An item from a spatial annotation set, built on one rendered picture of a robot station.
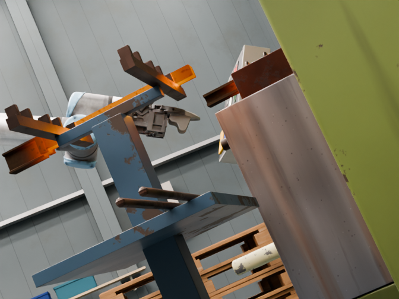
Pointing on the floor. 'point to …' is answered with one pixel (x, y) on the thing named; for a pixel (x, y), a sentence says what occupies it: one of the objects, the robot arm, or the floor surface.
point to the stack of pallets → (267, 290)
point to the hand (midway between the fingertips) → (196, 115)
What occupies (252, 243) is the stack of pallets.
